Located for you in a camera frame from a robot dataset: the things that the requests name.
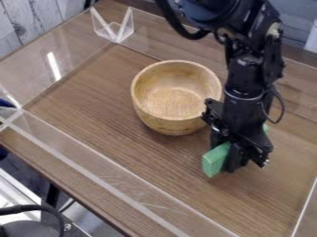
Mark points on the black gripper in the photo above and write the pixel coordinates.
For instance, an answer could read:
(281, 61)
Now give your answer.
(235, 116)

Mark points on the green rectangular block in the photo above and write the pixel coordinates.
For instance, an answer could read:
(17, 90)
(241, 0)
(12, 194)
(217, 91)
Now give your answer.
(257, 145)

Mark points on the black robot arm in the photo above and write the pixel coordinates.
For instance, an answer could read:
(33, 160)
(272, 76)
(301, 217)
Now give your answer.
(246, 26)

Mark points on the brown wooden bowl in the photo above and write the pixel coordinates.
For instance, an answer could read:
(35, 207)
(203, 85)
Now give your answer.
(169, 91)

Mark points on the black table leg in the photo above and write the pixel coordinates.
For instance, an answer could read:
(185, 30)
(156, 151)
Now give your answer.
(52, 195)

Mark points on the clear acrylic front wall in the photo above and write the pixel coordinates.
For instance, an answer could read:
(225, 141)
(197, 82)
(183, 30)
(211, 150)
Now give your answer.
(144, 172)

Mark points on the black metal bracket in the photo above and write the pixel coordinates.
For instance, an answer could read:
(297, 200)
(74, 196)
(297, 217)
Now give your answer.
(71, 229)

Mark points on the clear acrylic corner bracket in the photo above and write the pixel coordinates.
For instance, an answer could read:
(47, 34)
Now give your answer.
(114, 31)

